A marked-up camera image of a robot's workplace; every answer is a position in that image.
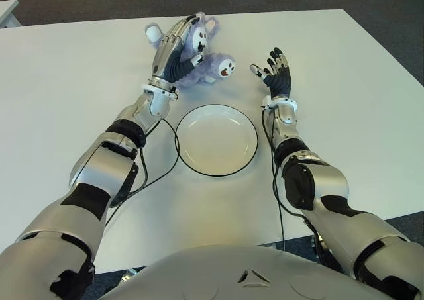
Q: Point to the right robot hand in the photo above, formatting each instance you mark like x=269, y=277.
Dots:
x=281, y=81

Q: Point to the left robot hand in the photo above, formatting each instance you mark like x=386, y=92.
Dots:
x=165, y=58

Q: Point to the purple plush bunny doll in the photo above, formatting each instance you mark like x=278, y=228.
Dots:
x=212, y=66

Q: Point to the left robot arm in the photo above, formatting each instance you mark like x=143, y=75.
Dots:
x=99, y=167

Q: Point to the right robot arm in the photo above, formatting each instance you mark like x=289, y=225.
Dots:
x=331, y=187

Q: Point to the white plate black rim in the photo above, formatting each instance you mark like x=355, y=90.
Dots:
x=217, y=141

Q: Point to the grey desk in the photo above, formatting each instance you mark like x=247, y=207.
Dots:
x=8, y=13

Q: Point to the silver robot torso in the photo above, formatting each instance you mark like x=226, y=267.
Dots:
x=232, y=273

